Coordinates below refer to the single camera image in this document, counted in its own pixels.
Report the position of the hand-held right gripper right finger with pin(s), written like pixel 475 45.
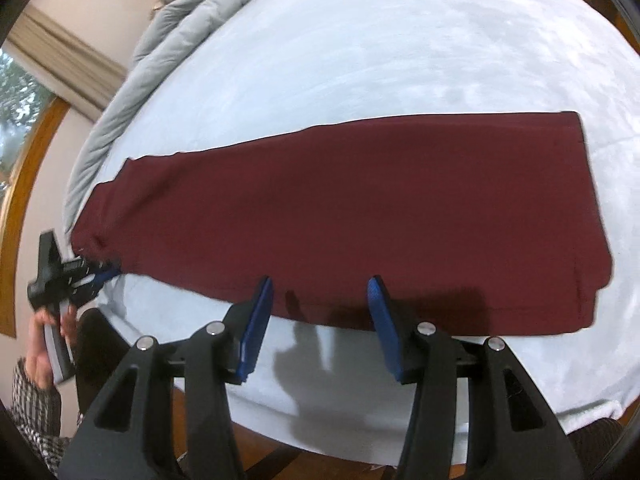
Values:
pixel 385 325

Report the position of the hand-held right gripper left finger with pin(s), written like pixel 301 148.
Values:
pixel 256 320

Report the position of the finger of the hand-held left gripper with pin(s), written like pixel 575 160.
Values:
pixel 97 263
pixel 105 278

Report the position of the maroon pants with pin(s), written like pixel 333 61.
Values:
pixel 350 225

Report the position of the person's left forearm checked sleeve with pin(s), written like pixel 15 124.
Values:
pixel 35 420

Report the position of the person's left hand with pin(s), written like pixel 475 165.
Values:
pixel 37 350

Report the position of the dark cloth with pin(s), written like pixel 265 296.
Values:
pixel 597 445
pixel 102 355

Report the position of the beige curtain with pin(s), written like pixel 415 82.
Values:
pixel 65 60

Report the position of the grey duvet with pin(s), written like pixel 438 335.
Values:
pixel 150 60

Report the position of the light blue bed sheet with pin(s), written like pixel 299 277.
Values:
pixel 400 60

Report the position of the wooden window frame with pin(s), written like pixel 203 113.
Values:
pixel 25 210

